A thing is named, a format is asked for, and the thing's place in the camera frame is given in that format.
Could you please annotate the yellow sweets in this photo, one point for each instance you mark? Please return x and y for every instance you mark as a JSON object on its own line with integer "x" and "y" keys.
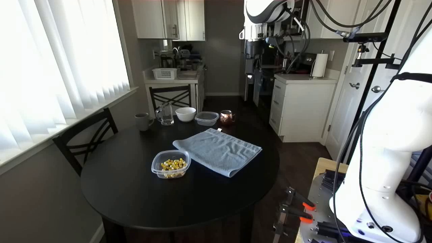
{"x": 174, "y": 163}

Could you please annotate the clear plastic bowl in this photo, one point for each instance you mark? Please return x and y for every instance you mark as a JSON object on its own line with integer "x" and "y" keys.
{"x": 171, "y": 154}

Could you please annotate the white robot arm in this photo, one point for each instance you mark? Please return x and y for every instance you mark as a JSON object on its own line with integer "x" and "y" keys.
{"x": 396, "y": 124}

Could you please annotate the light blue towel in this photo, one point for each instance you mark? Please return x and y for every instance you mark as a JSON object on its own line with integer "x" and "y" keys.
{"x": 219, "y": 151}

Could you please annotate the white ceramic bowl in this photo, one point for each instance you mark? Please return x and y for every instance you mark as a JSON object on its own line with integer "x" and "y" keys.
{"x": 186, "y": 113}

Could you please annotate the white paper towel roll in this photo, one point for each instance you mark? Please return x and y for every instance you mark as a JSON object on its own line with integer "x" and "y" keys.
{"x": 321, "y": 65}

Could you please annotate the copper mug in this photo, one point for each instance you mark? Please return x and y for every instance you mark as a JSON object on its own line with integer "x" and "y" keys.
{"x": 226, "y": 116}

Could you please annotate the black chair far side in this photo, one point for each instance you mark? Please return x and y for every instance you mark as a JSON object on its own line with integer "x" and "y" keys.
{"x": 178, "y": 96}

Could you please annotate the clear glass pitcher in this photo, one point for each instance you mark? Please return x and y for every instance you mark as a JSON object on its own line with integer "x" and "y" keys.
{"x": 165, "y": 115}

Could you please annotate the white dish tub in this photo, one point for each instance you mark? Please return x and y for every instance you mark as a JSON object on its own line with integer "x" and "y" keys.
{"x": 165, "y": 73}

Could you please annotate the grey mug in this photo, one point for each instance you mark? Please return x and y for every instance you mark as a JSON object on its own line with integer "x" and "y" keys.
{"x": 144, "y": 120}

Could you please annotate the white kitchen counter cabinet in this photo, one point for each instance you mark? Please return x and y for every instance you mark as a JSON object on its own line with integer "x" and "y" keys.
{"x": 300, "y": 106}

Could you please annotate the black round table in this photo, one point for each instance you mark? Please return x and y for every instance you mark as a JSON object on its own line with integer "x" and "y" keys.
{"x": 120, "y": 185}

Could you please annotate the white upper cabinets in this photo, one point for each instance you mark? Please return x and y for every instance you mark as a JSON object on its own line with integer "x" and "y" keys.
{"x": 183, "y": 20}

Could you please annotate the black chair near window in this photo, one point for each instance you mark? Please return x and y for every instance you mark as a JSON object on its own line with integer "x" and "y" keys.
{"x": 82, "y": 139}

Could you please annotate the white vertical blinds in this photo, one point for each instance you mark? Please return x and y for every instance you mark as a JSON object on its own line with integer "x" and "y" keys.
{"x": 59, "y": 61}

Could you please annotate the orange handled clamp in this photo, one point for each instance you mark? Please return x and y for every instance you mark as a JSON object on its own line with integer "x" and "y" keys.
{"x": 280, "y": 227}
{"x": 294, "y": 196}

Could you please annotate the black camera stand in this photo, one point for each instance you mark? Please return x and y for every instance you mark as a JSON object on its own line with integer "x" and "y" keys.
{"x": 363, "y": 61}

